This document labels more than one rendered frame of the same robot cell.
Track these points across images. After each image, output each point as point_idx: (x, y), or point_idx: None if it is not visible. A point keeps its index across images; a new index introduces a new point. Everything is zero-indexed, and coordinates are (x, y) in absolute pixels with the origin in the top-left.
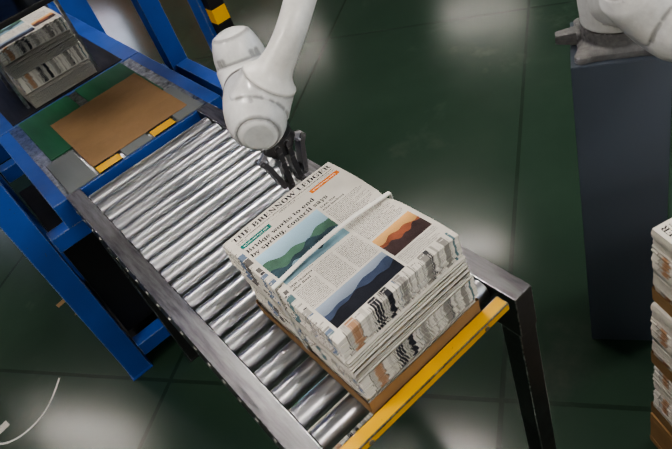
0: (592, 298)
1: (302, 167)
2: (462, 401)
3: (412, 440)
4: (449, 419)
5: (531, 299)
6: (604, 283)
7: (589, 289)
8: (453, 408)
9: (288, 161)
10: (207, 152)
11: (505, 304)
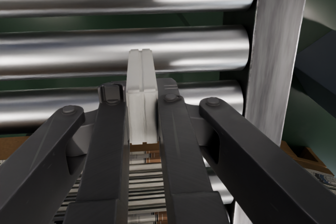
0: (315, 82)
1: (209, 135)
2: (181, 22)
3: (127, 16)
4: (162, 26)
5: None
6: (331, 98)
7: (321, 86)
8: (171, 21)
9: (165, 171)
10: None
11: None
